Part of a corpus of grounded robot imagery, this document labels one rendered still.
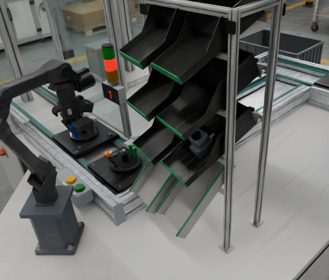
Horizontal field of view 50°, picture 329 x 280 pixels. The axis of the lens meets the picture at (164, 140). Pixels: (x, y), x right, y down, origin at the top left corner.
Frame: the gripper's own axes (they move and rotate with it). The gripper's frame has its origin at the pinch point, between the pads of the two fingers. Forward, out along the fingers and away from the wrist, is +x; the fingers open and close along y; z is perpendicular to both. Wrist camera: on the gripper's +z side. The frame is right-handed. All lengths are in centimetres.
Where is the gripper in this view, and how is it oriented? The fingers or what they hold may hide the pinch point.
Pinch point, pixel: (75, 129)
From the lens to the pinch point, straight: 123.8
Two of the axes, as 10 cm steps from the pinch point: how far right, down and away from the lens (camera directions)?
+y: -6.5, -3.8, 6.6
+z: 7.5, -4.2, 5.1
